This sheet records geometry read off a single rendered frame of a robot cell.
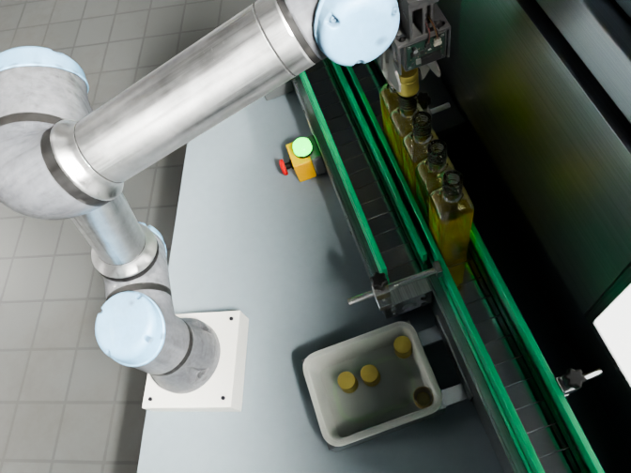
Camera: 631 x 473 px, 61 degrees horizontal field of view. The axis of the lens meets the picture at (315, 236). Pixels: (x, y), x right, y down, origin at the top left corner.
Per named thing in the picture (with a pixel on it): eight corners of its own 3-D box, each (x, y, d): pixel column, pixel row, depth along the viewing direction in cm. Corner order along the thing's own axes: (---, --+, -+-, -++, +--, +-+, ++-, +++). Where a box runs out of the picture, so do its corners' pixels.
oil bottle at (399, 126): (430, 182, 107) (431, 116, 88) (404, 192, 107) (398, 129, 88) (420, 160, 110) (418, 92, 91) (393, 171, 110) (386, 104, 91)
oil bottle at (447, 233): (468, 257, 99) (477, 203, 80) (438, 267, 99) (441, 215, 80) (455, 232, 101) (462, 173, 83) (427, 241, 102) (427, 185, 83)
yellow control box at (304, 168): (327, 174, 128) (322, 156, 121) (298, 184, 128) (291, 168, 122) (318, 151, 131) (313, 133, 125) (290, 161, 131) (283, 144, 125)
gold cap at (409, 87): (423, 92, 83) (422, 72, 80) (401, 100, 84) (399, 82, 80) (414, 76, 85) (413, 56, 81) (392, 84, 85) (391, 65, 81)
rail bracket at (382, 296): (442, 289, 97) (444, 264, 86) (356, 321, 97) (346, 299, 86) (436, 275, 98) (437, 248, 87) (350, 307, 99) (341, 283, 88)
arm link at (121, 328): (136, 384, 99) (89, 368, 87) (130, 318, 105) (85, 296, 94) (194, 363, 97) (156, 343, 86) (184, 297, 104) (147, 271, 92)
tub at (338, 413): (446, 413, 100) (448, 407, 92) (334, 453, 101) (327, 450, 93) (411, 328, 108) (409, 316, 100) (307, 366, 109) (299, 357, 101)
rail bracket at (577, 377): (593, 392, 86) (621, 377, 74) (553, 407, 86) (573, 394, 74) (580, 369, 88) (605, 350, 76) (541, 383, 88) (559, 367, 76)
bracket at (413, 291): (433, 305, 103) (434, 293, 97) (387, 322, 103) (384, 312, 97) (426, 288, 105) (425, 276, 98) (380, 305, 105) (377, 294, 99)
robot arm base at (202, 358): (148, 396, 108) (120, 387, 99) (158, 324, 115) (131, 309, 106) (217, 390, 104) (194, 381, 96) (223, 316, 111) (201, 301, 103)
